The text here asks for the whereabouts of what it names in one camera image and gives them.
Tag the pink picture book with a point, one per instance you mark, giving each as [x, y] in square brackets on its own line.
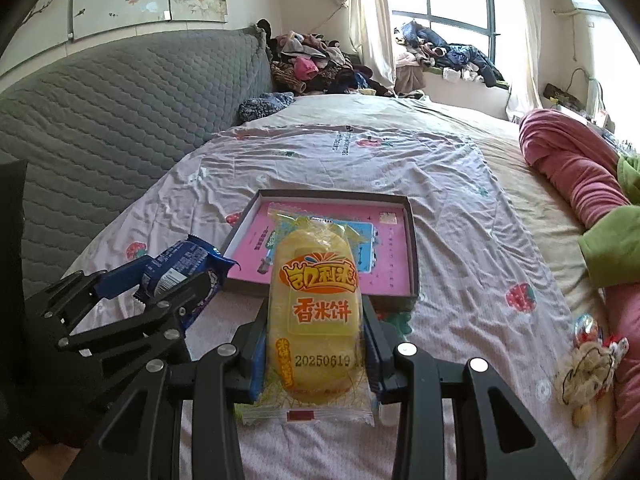
[390, 260]

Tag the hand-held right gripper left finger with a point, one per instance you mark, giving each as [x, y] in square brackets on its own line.
[256, 360]

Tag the pink printed bed sheet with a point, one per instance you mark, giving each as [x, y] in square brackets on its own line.
[350, 160]

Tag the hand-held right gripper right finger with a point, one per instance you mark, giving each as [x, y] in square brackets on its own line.
[374, 360]

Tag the green fleece blanket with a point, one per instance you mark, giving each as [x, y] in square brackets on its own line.
[615, 245]

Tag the shiny colourful toy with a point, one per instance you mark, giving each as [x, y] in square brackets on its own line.
[586, 330]

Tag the dark blue patterned cloth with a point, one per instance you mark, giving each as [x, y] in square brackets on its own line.
[265, 107]

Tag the beige plush doll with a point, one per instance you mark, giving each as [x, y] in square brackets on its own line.
[587, 375]

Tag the pink fleece cloth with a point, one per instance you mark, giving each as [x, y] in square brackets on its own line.
[625, 360]

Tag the desk clutter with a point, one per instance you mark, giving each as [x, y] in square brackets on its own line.
[565, 95]

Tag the windowsill clothes heap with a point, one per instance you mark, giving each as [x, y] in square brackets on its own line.
[460, 57]

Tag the beige bed sheet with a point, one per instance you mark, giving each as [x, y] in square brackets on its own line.
[540, 210]

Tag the white air conditioner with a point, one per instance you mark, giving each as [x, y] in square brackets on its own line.
[587, 2]

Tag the pile of mixed clothes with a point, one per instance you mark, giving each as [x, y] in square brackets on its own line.
[310, 67]

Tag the shallow grey cardboard box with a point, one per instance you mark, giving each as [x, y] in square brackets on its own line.
[325, 194]

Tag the cream curtain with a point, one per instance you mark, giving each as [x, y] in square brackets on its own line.
[525, 35]
[370, 20]

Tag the grey quilted sofa cover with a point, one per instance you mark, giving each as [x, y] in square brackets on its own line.
[100, 110]

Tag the pink rolled blanket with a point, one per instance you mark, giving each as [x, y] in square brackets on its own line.
[565, 160]

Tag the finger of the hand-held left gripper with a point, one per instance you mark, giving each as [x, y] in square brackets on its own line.
[120, 280]
[150, 325]

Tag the blue cookie packet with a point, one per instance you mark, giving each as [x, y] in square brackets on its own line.
[185, 260]

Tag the yellow rice cracker packet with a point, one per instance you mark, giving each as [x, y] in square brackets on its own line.
[315, 310]

